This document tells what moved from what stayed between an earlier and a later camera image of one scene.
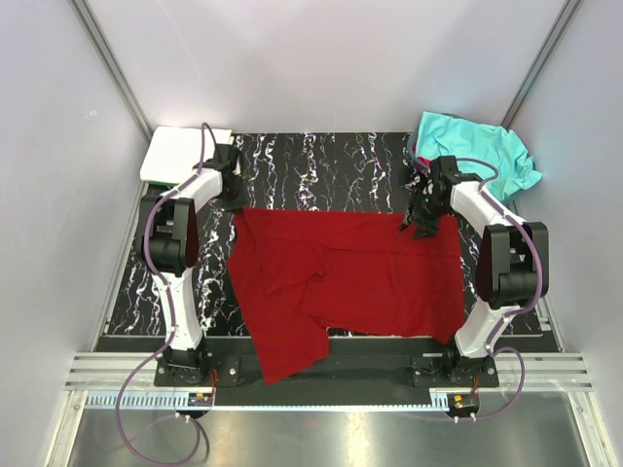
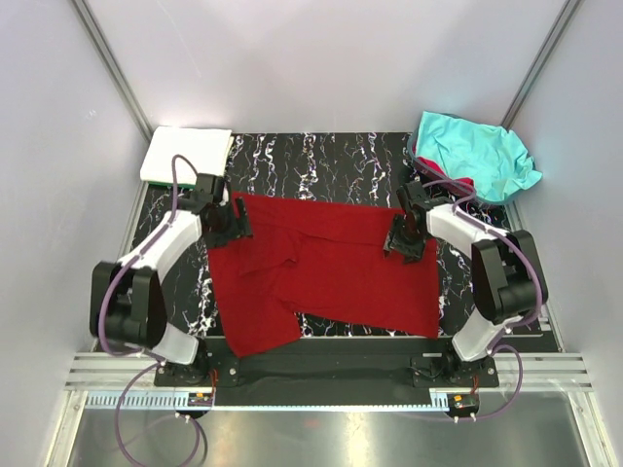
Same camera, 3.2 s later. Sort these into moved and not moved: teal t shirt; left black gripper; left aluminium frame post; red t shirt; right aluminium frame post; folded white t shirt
Moved: left black gripper; red t shirt
Not moved: right aluminium frame post; teal t shirt; folded white t shirt; left aluminium frame post
